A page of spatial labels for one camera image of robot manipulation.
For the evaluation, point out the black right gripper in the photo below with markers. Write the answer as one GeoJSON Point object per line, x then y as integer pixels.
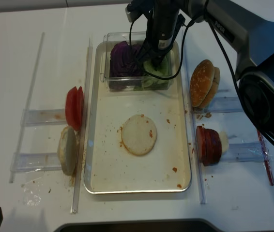
{"type": "Point", "coordinates": [162, 29]}

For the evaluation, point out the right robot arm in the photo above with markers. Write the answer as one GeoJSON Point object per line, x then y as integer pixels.
{"type": "Point", "coordinates": [251, 36]}

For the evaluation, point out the green lettuce pile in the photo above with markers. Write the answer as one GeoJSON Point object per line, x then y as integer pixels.
{"type": "Point", "coordinates": [161, 70]}

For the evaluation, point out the right tomato slice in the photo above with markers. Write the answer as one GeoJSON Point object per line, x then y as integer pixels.
{"type": "Point", "coordinates": [79, 107]}

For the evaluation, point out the tomato slice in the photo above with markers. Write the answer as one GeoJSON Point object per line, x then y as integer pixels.
{"type": "Point", "coordinates": [70, 109]}
{"type": "Point", "coordinates": [79, 107]}

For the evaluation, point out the left tomato slice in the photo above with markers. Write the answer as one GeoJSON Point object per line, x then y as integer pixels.
{"type": "Point", "coordinates": [70, 109]}

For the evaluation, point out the front meat patty slice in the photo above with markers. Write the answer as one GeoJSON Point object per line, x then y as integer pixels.
{"type": "Point", "coordinates": [201, 142]}

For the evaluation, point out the rear meat patty stack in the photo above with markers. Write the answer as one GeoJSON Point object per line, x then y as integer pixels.
{"type": "Point", "coordinates": [213, 147]}

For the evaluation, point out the white cheese slice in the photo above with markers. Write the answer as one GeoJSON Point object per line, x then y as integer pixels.
{"type": "Point", "coordinates": [224, 141]}

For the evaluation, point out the purple cabbage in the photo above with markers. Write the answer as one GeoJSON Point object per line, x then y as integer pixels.
{"type": "Point", "coordinates": [122, 63]}

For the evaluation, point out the clear plastic vegetable box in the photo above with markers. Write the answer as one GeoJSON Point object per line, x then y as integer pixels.
{"type": "Point", "coordinates": [124, 83]}

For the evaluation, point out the sesame top bun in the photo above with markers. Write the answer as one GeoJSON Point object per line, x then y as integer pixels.
{"type": "Point", "coordinates": [201, 82]}

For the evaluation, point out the plain bun half behind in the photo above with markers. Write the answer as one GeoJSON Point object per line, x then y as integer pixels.
{"type": "Point", "coordinates": [213, 89]}

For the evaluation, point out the bottom bun slice on tray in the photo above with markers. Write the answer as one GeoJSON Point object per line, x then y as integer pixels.
{"type": "Point", "coordinates": [139, 134]}

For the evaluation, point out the metal serving tray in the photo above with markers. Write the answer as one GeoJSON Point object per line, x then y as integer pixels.
{"type": "Point", "coordinates": [109, 167]}

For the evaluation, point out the upper right clear holder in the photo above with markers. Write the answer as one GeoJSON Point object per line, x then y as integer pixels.
{"type": "Point", "coordinates": [225, 105]}

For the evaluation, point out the clear holder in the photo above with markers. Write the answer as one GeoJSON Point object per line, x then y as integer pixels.
{"type": "Point", "coordinates": [43, 117]}
{"type": "Point", "coordinates": [28, 162]}
{"type": "Point", "coordinates": [243, 152]}
{"type": "Point", "coordinates": [225, 105]}

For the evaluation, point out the upper left clear holder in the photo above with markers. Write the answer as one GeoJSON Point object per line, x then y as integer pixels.
{"type": "Point", "coordinates": [43, 117]}

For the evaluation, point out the lower right clear holder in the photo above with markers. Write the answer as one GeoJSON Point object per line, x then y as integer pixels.
{"type": "Point", "coordinates": [243, 152]}

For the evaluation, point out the lower left clear holder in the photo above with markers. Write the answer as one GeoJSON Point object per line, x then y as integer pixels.
{"type": "Point", "coordinates": [28, 162]}

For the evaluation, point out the dark monitor edge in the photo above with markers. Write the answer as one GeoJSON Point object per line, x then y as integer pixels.
{"type": "Point", "coordinates": [167, 225]}

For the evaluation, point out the red plastic strip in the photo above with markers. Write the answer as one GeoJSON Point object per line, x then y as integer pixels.
{"type": "Point", "coordinates": [267, 166]}

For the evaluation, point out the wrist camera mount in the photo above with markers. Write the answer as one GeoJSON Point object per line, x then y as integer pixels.
{"type": "Point", "coordinates": [137, 8]}

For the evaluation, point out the left inner clear rail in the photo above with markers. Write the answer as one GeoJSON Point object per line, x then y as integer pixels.
{"type": "Point", "coordinates": [82, 134]}

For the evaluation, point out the clear rail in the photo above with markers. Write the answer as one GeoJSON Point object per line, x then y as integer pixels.
{"type": "Point", "coordinates": [194, 154]}
{"type": "Point", "coordinates": [27, 105]}
{"type": "Point", "coordinates": [82, 134]}

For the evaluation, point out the right inner clear rail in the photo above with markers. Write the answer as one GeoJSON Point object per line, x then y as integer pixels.
{"type": "Point", "coordinates": [194, 154]}

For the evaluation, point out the left outer clear rail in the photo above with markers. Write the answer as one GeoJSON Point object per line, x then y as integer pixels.
{"type": "Point", "coordinates": [27, 105]}

